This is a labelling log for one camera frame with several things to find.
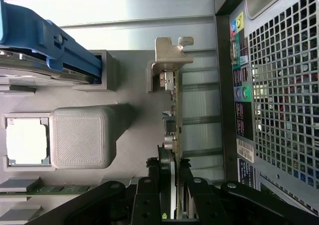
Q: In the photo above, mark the silver CPU chip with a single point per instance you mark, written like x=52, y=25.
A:
x=25, y=140

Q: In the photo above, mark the grey plastic parts rack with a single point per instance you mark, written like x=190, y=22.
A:
x=134, y=115

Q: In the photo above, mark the green RAM stick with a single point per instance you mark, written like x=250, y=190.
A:
x=62, y=188

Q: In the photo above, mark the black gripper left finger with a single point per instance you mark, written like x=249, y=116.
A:
x=147, y=205

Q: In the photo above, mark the hard disk with blue carrier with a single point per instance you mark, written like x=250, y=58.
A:
x=30, y=35

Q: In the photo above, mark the open black PC case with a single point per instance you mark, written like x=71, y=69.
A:
x=224, y=135

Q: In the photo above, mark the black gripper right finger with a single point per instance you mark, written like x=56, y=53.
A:
x=204, y=205

